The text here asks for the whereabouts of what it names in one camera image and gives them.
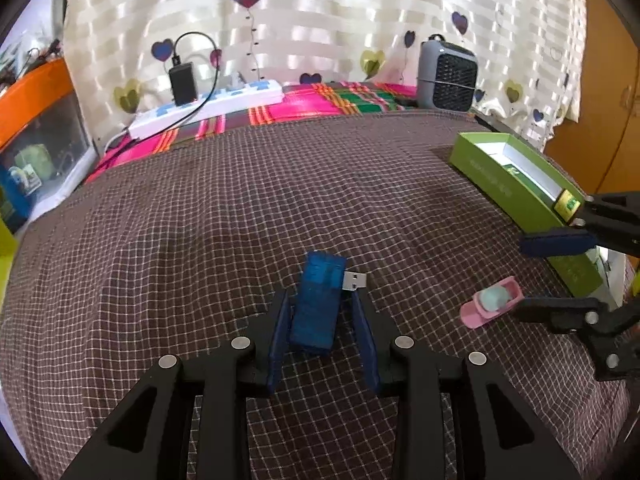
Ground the yellow green shoe box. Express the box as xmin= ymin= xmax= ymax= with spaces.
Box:
xmin=0 ymin=221 xmax=18 ymax=307

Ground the orange lid storage bin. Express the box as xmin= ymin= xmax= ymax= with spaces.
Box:
xmin=1 ymin=58 xmax=98 ymax=233

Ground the colourful plaid cloth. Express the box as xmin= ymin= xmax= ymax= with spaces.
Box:
xmin=88 ymin=81 xmax=416 ymax=181

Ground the heart pattern curtain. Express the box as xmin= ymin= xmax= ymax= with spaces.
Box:
xmin=63 ymin=0 xmax=587 ymax=147

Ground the black charger adapter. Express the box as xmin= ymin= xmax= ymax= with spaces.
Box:
xmin=168 ymin=62 xmax=198 ymax=106

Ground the blue usb stick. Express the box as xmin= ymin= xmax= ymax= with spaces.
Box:
xmin=290 ymin=252 xmax=367 ymax=354

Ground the white power strip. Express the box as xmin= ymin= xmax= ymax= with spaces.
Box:
xmin=128 ymin=79 xmax=284 ymax=140

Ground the red cap medicine bottle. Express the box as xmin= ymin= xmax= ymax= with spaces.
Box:
xmin=553 ymin=188 xmax=582 ymax=224

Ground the black smartphone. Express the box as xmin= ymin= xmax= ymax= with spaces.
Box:
xmin=473 ymin=112 xmax=514 ymax=134

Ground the pink clip back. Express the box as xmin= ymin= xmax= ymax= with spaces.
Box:
xmin=459 ymin=276 xmax=524 ymax=330

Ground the wooden wardrobe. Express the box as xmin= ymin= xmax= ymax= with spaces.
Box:
xmin=544 ymin=0 xmax=639 ymax=193

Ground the green white cardboard box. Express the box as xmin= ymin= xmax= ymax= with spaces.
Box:
xmin=449 ymin=132 xmax=613 ymax=305

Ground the black charger cable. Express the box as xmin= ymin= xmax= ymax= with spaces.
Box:
xmin=102 ymin=30 xmax=222 ymax=154

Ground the grey portable fan heater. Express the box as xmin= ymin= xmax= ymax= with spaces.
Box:
xmin=416 ymin=34 xmax=478 ymax=112

